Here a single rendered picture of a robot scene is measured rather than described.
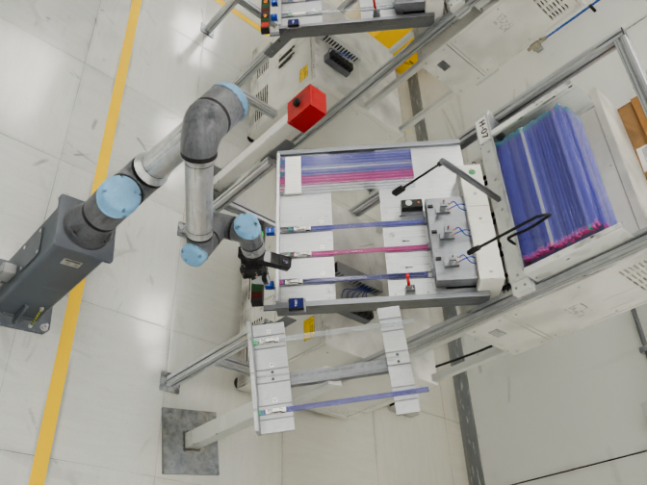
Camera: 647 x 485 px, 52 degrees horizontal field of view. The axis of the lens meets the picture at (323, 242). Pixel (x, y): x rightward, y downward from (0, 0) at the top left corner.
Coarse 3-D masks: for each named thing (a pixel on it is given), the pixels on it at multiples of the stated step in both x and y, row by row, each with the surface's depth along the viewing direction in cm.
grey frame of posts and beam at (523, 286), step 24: (600, 48) 222; (576, 72) 229; (528, 96) 239; (504, 120) 248; (264, 168) 266; (240, 192) 279; (504, 216) 223; (504, 240) 219; (576, 264) 198; (600, 264) 194; (528, 288) 205; (552, 288) 205; (480, 312) 219; (240, 336) 232; (432, 336) 231; (216, 360) 243; (360, 360) 255; (168, 384) 259
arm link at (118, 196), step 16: (112, 176) 189; (128, 176) 194; (96, 192) 187; (112, 192) 186; (128, 192) 190; (96, 208) 188; (112, 208) 186; (128, 208) 188; (96, 224) 192; (112, 224) 192
